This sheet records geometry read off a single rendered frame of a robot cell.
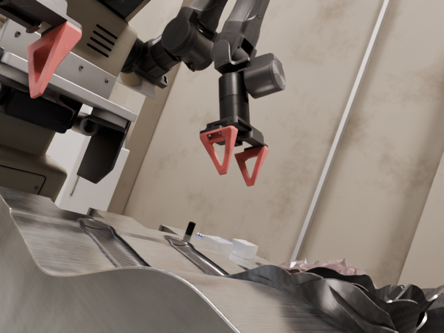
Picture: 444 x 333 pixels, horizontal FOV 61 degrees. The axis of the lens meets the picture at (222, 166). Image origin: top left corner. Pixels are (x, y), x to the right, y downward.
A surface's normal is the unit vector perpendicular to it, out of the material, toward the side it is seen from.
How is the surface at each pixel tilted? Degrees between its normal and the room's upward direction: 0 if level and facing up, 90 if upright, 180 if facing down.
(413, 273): 90
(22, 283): 90
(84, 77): 90
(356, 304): 112
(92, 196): 90
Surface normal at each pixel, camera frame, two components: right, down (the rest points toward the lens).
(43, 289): -0.70, -0.29
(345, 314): -0.42, 0.12
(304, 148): -0.54, -0.24
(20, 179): 0.71, 0.39
